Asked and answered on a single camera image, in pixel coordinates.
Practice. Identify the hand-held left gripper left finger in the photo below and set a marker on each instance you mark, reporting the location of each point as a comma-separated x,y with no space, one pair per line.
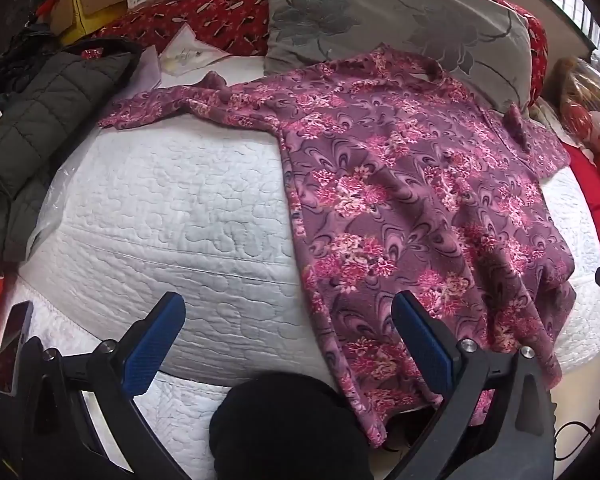
152,345

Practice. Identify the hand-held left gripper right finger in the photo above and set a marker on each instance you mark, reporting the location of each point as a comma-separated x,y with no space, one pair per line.
422,347

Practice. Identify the purple floral shirt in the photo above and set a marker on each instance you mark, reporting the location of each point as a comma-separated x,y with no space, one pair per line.
405,185

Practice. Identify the smartphone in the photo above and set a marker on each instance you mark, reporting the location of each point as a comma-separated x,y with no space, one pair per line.
12,345

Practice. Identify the white quilted bed cover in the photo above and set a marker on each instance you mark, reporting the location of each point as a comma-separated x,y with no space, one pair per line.
180,200

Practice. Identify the black cloth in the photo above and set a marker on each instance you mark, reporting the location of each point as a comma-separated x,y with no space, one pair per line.
290,430

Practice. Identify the crumpled clear plastic film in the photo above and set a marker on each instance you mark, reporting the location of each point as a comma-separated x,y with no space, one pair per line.
55,195

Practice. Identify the plastic wrapped red doll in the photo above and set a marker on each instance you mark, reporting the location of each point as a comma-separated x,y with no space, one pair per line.
587,110

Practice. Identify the dark green puffer jacket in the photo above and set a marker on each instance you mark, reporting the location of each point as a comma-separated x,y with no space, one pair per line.
40,110

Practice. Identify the pale lilac sheet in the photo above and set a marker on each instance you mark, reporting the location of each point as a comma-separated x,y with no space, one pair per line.
147,70

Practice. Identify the clear plastic bag with paper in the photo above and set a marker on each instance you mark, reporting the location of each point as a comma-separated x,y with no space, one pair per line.
190,52

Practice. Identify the grey floral pillow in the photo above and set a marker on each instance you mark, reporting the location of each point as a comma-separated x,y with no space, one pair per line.
380,10

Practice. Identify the red patterned blanket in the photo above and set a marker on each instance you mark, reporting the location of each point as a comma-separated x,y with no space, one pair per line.
215,10

